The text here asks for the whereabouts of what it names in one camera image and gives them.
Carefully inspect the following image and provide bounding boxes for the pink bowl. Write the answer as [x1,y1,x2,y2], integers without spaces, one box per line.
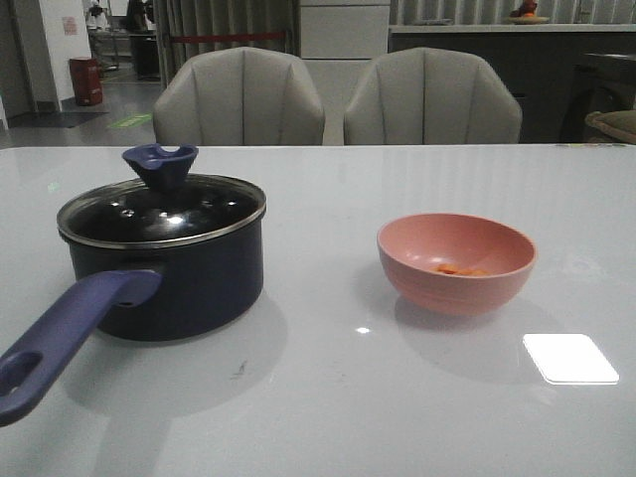
[377,213,537,316]

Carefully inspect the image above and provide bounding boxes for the orange ham pieces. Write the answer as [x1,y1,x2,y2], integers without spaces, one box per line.
[434,263,489,276]

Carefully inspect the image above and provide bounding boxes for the glass lid blue knob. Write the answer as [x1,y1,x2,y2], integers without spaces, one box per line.
[57,143,266,250]

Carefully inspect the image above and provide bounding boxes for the left beige chair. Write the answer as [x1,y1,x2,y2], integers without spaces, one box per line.
[152,47,325,146]

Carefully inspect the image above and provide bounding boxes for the beige chair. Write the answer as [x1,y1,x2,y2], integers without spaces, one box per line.
[152,47,325,146]
[343,48,523,145]

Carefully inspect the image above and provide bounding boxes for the dark blue saucepan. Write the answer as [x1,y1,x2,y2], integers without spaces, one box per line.
[0,173,267,428]

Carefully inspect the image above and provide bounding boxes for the right beige chair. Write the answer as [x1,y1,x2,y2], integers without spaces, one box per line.
[343,48,523,145]

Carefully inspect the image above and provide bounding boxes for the red barrier tape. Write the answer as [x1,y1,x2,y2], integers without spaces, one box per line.
[170,31,287,44]

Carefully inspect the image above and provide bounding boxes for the white cabinet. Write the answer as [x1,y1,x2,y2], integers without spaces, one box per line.
[299,0,392,61]

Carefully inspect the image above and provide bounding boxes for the dark counter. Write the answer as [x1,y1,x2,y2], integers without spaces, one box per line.
[389,25,635,143]

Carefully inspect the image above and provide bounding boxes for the red trash bin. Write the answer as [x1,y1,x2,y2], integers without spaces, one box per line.
[69,58,103,106]

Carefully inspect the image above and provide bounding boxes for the person in dark clothes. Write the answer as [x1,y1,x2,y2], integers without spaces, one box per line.
[124,1,158,80]

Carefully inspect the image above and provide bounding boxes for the fruit plate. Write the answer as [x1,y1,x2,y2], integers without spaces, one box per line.
[504,0,550,25]

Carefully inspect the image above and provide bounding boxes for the person in white clothes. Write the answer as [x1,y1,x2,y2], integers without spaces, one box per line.
[85,0,108,30]

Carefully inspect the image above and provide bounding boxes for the olive cushion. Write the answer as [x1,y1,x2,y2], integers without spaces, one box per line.
[584,109,636,145]

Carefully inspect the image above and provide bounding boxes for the pink wall notice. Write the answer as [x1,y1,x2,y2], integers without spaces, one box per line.
[62,16,78,36]

